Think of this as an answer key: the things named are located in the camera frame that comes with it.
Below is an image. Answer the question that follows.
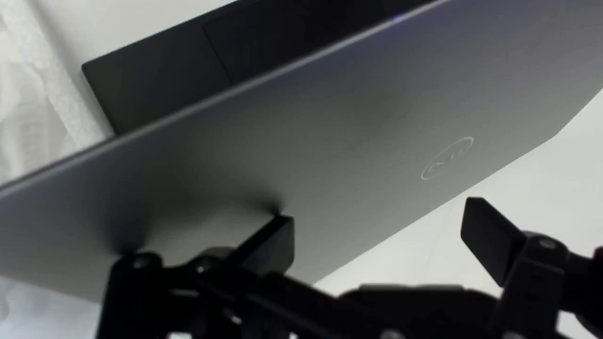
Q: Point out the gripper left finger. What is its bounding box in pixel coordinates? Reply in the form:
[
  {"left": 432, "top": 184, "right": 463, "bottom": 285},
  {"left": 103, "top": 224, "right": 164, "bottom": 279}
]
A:
[{"left": 97, "top": 214, "right": 340, "bottom": 339}]

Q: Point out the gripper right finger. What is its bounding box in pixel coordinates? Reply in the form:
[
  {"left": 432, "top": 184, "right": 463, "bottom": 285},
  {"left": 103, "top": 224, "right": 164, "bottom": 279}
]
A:
[{"left": 460, "top": 197, "right": 603, "bottom": 339}]

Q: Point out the grey laptop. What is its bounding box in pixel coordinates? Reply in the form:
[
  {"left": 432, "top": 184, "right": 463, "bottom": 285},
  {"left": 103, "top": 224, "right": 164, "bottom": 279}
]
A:
[{"left": 0, "top": 0, "right": 603, "bottom": 302}]

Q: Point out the white cloth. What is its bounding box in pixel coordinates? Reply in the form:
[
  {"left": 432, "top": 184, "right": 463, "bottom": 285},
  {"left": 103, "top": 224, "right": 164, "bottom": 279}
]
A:
[{"left": 0, "top": 0, "right": 116, "bottom": 184}]

